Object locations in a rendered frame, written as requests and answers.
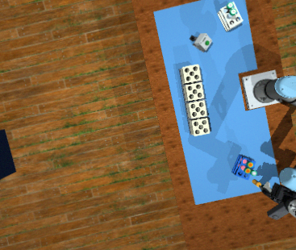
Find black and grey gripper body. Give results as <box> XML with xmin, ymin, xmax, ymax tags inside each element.
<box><xmin>271</xmin><ymin>182</ymin><xmax>296</xmax><ymax>212</ymax></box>

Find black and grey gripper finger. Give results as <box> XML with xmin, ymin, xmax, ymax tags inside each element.
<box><xmin>259</xmin><ymin>181</ymin><xmax>274</xmax><ymax>199</ymax></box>

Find blue tube rack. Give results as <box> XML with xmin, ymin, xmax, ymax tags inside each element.
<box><xmin>231</xmin><ymin>155</ymin><xmax>256</xmax><ymax>180</ymax></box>

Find blue bench mat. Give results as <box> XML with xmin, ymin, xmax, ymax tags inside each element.
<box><xmin>153</xmin><ymin>0</ymin><xmax>280</xmax><ymax>205</ymax></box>

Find white bucket adapter with holes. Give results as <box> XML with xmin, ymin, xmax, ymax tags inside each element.
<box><xmin>189</xmin><ymin>117</ymin><xmax>210</xmax><ymax>136</ymax></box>
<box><xmin>181</xmin><ymin>65</ymin><xmax>201</xmax><ymax>85</ymax></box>
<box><xmin>186</xmin><ymin>100</ymin><xmax>207</xmax><ymax>119</ymax></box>
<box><xmin>183</xmin><ymin>82</ymin><xmax>204</xmax><ymax>101</ymax></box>

